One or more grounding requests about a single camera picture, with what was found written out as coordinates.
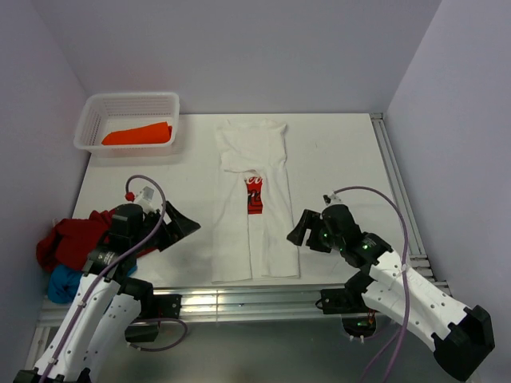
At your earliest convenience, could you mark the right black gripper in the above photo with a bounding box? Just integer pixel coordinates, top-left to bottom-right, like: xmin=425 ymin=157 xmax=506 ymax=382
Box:
xmin=286 ymin=208 xmax=345 ymax=253

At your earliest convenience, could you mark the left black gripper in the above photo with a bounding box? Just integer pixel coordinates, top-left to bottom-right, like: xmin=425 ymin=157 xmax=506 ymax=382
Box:
xmin=131 ymin=200 xmax=200 ymax=252

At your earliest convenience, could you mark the white printed t-shirt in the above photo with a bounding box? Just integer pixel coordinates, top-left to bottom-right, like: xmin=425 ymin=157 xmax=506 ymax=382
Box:
xmin=212 ymin=120 xmax=300 ymax=283

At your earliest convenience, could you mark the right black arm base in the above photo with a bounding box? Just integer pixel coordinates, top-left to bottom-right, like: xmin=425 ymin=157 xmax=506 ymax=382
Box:
xmin=315 ymin=288 xmax=377 ymax=339

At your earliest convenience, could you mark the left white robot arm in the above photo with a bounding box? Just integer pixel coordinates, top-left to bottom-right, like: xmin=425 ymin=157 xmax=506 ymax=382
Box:
xmin=14 ymin=202 xmax=200 ymax=382

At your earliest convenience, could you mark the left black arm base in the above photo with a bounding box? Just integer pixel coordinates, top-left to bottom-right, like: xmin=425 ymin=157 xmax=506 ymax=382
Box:
xmin=125 ymin=294 xmax=182 ymax=344

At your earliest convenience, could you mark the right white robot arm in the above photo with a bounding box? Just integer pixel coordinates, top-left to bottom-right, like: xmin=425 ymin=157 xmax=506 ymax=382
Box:
xmin=287 ymin=204 xmax=495 ymax=381

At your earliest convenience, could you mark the orange rolled t-shirt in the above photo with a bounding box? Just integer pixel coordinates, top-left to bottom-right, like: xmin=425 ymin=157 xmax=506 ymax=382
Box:
xmin=101 ymin=122 xmax=172 ymax=146

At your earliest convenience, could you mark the dark red t-shirt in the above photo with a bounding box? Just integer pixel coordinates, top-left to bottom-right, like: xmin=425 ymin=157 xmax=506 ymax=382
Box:
xmin=35 ymin=207 xmax=160 ymax=274

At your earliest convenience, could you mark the white plastic basket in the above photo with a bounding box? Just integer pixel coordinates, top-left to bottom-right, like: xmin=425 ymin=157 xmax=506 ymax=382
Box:
xmin=73 ymin=92 xmax=180 ymax=158

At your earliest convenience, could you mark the blue t-shirt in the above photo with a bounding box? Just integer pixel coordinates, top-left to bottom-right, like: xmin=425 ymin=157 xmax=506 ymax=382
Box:
xmin=47 ymin=264 xmax=82 ymax=304

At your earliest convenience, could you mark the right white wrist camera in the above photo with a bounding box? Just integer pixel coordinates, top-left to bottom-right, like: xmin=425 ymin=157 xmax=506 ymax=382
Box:
xmin=323 ymin=193 xmax=343 ymax=207

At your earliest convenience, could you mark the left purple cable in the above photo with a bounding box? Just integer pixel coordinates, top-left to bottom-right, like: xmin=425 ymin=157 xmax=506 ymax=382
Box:
xmin=39 ymin=174 xmax=188 ymax=383

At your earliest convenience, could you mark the right side aluminium rail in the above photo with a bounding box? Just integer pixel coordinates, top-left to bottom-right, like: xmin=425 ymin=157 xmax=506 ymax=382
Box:
xmin=370 ymin=113 xmax=438 ymax=282

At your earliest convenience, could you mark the aluminium rail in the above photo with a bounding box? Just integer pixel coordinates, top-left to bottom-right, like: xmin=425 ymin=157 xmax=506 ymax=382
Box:
xmin=35 ymin=281 xmax=452 ymax=328
xmin=370 ymin=113 xmax=438 ymax=282

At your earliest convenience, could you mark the front aluminium rail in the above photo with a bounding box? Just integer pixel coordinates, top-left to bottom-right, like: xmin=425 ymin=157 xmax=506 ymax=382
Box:
xmin=35 ymin=281 xmax=452 ymax=328

